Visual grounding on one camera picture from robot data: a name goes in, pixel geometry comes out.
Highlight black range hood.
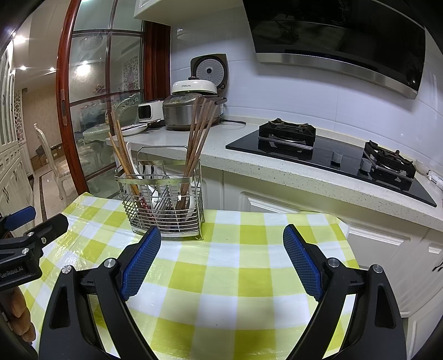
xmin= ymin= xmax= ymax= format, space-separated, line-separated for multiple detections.
xmin=242 ymin=0 xmax=427 ymax=100

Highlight small white packet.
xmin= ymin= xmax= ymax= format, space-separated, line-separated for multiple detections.
xmin=427 ymin=169 xmax=443 ymax=189

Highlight black burner grate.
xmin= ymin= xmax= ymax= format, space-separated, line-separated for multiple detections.
xmin=363 ymin=140 xmax=417 ymax=181
xmin=259 ymin=118 xmax=316 ymax=150

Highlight small white appliance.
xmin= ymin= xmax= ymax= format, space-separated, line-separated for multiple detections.
xmin=137 ymin=99 xmax=164 ymax=122

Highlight green checked tablecloth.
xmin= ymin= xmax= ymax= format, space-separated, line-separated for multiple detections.
xmin=21 ymin=193 xmax=360 ymax=360

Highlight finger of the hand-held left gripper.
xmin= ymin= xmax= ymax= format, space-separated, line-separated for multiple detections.
xmin=0 ymin=206 xmax=37 ymax=232
xmin=21 ymin=214 xmax=69 ymax=250

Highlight cardboard boxes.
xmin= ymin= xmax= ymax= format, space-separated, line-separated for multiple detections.
xmin=35 ymin=143 xmax=65 ymax=165

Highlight black glass gas cooktop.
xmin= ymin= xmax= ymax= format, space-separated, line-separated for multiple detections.
xmin=226 ymin=125 xmax=438 ymax=208

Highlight grey rice cooker open lid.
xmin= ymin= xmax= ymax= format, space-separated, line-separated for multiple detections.
xmin=190 ymin=53 xmax=229 ymax=91

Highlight metal wire utensil rack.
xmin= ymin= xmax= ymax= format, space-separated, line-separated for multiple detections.
xmin=115 ymin=146 xmax=205 ymax=240

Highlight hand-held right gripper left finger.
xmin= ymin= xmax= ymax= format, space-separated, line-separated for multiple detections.
xmin=38 ymin=226 xmax=163 ymax=360

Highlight round dining table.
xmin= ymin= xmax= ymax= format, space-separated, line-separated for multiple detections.
xmin=82 ymin=125 xmax=111 ymax=142

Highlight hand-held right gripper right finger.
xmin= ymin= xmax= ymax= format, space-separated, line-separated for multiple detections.
xmin=283 ymin=224 xmax=407 ymax=360

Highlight white ornate display cabinet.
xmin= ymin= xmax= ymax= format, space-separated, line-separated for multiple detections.
xmin=0 ymin=48 xmax=35 ymax=222

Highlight bundle of wooden chopsticks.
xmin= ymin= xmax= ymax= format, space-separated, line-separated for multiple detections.
xmin=107 ymin=97 xmax=218 ymax=212

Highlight red framed glass sliding door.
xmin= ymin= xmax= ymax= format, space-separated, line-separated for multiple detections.
xmin=57 ymin=0 xmax=172 ymax=198

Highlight silver cooker white lid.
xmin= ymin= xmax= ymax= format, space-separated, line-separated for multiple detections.
xmin=163 ymin=79 xmax=228 ymax=131

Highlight white plate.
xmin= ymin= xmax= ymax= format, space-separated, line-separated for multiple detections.
xmin=118 ymin=124 xmax=148 ymax=137

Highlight white wall cabinet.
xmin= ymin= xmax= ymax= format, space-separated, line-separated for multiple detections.
xmin=133 ymin=0 xmax=250 ymax=26

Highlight person's left hand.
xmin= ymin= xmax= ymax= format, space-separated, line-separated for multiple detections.
xmin=7 ymin=287 xmax=36 ymax=345

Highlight white kitchen base cabinets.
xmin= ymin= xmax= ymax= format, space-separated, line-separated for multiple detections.
xmin=83 ymin=163 xmax=443 ymax=347

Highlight white ornate dining chair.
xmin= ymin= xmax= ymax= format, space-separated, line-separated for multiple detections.
xmin=34 ymin=123 xmax=71 ymax=205

